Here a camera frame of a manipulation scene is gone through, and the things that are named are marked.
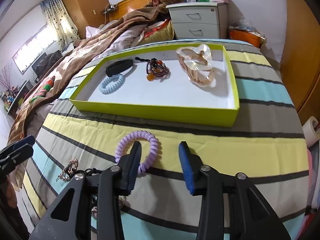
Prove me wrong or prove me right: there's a rhinestone gold hair clip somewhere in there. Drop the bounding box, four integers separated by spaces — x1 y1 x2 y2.
56 159 79 181

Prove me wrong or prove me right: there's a purple spiral hair tie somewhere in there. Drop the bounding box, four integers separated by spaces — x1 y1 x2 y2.
114 129 160 176

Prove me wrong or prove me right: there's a light blue spiral hair tie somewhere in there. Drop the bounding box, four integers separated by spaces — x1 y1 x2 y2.
99 73 126 95

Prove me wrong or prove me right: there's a dark beaded bracelet with charms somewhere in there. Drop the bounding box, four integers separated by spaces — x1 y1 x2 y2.
134 56 171 82

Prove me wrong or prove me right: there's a person's left hand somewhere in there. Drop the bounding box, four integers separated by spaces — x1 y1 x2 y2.
1 176 17 209

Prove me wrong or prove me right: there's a brown patterned blanket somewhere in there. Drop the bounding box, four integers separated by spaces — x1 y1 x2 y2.
8 5 166 145

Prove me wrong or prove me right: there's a red green wrapped package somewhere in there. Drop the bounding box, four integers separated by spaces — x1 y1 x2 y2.
29 76 55 103

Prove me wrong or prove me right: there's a striped cloth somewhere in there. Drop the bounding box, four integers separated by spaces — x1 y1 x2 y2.
21 40 309 239

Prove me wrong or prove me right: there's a black chair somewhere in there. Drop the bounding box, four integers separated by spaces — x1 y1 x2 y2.
31 50 62 80

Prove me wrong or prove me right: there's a white paper roll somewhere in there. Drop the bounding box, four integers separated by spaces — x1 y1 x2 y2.
303 116 319 148

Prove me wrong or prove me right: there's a green white shallow tray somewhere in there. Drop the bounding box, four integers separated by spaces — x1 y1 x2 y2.
69 42 240 127

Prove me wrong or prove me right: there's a patterned curtain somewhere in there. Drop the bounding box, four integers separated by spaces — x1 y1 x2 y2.
40 0 80 51

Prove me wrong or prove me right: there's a wooden door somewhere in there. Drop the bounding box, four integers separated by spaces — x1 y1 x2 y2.
280 0 319 124

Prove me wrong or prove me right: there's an orange box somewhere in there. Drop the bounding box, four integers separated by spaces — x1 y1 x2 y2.
228 28 267 48

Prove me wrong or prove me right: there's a wooden wardrobe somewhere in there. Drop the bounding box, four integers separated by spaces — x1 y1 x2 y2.
62 0 109 39

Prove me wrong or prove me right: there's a wooden headboard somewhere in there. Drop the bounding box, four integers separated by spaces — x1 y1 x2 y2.
108 0 183 21

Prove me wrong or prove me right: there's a yellow pillow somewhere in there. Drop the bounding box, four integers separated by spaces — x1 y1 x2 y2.
139 19 175 45

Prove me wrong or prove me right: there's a grey three-drawer nightstand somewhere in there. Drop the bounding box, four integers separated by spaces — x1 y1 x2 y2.
167 2 228 39

